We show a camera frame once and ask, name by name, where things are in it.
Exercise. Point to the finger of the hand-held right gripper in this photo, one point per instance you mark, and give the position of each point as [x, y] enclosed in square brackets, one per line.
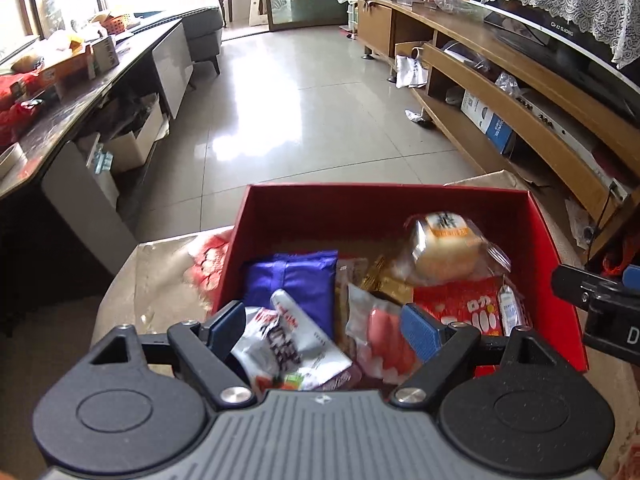
[580, 285]
[632, 276]

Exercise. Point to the grey sofa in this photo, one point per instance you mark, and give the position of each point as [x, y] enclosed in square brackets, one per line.
[205, 30]

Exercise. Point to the long white box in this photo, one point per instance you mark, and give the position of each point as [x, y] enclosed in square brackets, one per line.
[560, 130]

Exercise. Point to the clear packet pink snack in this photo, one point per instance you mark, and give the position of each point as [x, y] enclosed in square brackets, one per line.
[375, 330]

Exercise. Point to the black television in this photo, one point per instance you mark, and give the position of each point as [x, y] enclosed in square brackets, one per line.
[565, 45]

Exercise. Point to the orange plastic bag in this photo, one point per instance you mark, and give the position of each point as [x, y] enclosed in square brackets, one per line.
[614, 264]

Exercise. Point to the open cardboard box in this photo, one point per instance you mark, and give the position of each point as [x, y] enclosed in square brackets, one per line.
[135, 150]

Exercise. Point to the white green carton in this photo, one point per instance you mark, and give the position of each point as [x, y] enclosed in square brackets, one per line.
[106, 55]

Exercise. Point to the white blue carton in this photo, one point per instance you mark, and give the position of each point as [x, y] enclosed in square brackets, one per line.
[485, 120]

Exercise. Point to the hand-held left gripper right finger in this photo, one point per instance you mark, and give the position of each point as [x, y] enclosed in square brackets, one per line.
[420, 332]

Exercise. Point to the wooden television cabinet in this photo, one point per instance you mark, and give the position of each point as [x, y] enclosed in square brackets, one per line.
[500, 45]

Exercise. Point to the purple snack packet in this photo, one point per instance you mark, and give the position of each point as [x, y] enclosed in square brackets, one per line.
[290, 285]

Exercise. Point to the red cardboard box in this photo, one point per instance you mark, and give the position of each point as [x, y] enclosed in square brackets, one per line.
[350, 210]

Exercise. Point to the red plastic bags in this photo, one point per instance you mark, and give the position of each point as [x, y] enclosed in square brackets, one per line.
[17, 110]

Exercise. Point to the red snack packet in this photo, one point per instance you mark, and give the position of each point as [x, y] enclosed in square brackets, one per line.
[460, 305]

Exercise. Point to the white snack packet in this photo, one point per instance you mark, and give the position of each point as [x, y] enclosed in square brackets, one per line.
[300, 355]

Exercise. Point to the orange flat box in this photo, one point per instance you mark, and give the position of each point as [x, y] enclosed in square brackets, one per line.
[65, 67]

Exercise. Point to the white paper bag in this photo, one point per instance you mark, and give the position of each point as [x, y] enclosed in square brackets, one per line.
[411, 72]

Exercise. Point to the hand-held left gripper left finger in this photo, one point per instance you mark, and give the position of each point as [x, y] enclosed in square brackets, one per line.
[227, 327]

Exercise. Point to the orange plastic basket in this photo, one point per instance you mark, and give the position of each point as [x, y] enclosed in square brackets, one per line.
[117, 24]

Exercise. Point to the small white sachet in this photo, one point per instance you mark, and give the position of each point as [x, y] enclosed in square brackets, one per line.
[512, 310]

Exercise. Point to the bread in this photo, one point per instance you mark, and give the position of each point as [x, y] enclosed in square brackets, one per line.
[440, 255]

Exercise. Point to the gold snack packet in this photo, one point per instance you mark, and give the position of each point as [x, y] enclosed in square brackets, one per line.
[385, 285]

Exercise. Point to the crumpled wrapper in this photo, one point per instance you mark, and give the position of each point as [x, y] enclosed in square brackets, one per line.
[417, 117]

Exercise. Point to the floral beige tablecloth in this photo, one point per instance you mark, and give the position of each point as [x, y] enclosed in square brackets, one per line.
[160, 270]

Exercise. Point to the dark long desk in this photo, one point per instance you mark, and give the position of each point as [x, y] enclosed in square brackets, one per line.
[70, 110]

